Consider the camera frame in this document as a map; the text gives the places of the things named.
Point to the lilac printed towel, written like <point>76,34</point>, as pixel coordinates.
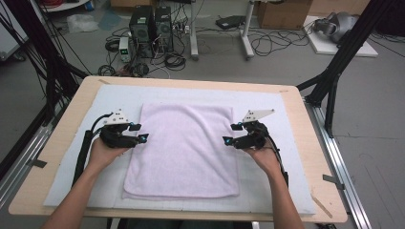
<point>184,149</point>

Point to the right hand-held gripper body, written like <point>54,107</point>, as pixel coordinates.
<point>254,136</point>

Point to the slim black computer tower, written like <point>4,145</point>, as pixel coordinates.
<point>164,28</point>

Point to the white power supply box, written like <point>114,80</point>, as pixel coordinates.
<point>124,49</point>

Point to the white foam mat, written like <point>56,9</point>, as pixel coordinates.
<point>191,93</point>

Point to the person's right hand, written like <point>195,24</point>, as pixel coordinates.
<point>267,160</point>

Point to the person's left hand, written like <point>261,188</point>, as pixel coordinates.
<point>102,156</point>

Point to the white desk leg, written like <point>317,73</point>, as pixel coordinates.
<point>193,31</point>
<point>246,35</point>

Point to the clear plastic bag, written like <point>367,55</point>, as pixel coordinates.
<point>81,23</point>

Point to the person's dark trousers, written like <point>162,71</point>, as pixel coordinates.
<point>178,225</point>

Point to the large black computer tower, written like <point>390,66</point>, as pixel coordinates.
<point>141,30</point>

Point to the grey headset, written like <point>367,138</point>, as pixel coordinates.
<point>339,25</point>

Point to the flat black device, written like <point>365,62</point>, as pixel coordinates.
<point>229,21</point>

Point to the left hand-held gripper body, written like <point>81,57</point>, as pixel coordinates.
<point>116,136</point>

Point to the white floor board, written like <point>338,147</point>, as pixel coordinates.
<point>321,46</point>

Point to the brown cardboard box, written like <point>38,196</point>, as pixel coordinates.
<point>283,14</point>

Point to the black tape piece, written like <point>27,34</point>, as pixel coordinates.
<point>37,163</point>
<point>333,181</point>

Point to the aluminium rail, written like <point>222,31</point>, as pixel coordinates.
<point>25,156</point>
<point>337,165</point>

